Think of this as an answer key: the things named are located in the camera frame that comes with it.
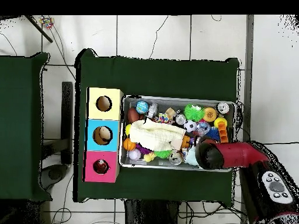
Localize cream waffle cloth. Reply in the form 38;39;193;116
128;118;187;152

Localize light blue waffle cloth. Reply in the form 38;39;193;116
184;145;200;167

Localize tiger striped plush toy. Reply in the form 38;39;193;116
93;159;110;174

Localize wooden box with three holes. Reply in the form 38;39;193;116
82;87;124;183

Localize blue globe ball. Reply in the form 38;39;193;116
135;100;150;114

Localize brown toy football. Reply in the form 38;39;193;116
127;107;140;124

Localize orange toy basketball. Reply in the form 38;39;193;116
123;138;137;152

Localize black and white soccer ball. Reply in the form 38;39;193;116
183;119;197;133

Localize green spiky toy with eyes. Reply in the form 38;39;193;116
183;104;206;122

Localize dark green table cloth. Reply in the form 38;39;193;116
74;48;240;207

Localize toy burger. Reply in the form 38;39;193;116
202;107;218;123

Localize blue spiky ball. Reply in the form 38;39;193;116
205;127;221;142

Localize silver drink can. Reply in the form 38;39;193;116
215;101;230;115

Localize dark green side table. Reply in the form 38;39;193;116
0;52;53;202

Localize small colourful toy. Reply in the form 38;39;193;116
39;16;55;30

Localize black pole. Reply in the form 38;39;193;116
24;15;54;43

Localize wire mesh bin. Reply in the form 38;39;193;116
119;95;237;173

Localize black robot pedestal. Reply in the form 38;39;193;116
124;199;180;224

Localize black cable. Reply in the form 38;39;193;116
263;140;299;146

